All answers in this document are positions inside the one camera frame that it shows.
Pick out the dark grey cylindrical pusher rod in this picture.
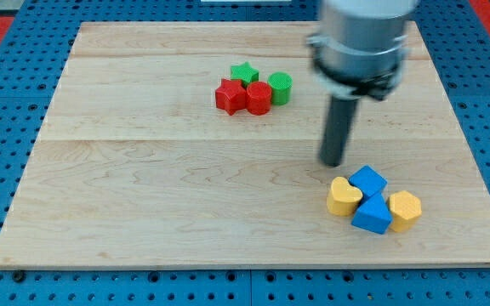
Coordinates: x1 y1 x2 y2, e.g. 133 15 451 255
319 96 358 167

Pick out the blue triangle block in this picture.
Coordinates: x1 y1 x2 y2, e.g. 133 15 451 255
351 193 393 235

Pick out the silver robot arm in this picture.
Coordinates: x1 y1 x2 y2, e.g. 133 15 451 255
306 0 419 167

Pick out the green cylinder block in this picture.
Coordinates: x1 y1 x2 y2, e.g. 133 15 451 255
268 71 293 105

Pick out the blue cube block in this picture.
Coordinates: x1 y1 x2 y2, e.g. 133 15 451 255
349 165 388 201

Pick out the red cylinder block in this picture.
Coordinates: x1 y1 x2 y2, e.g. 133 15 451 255
246 82 272 116

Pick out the yellow heart block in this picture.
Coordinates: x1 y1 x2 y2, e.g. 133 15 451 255
327 177 363 217

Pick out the green star block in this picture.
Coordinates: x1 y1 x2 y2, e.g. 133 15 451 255
231 62 259 88

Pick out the red star block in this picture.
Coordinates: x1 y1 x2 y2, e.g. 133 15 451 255
215 78 248 116

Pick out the yellow hexagon block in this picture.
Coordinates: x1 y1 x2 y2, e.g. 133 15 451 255
388 190 422 232

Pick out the wooden board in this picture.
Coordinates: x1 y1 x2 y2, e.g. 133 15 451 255
0 22 490 270

